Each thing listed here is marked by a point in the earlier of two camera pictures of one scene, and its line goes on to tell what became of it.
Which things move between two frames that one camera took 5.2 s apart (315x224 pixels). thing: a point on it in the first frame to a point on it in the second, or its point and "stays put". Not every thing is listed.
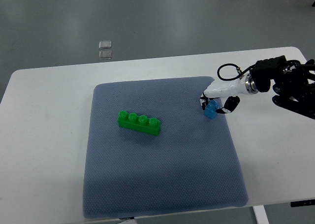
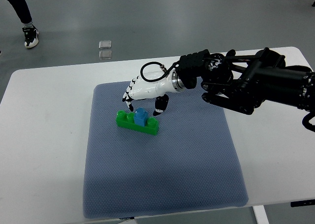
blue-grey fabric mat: [193, 165] stays put
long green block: [151, 125] stays put
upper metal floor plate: [105, 44] stays put
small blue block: [210, 110] to [141, 116]
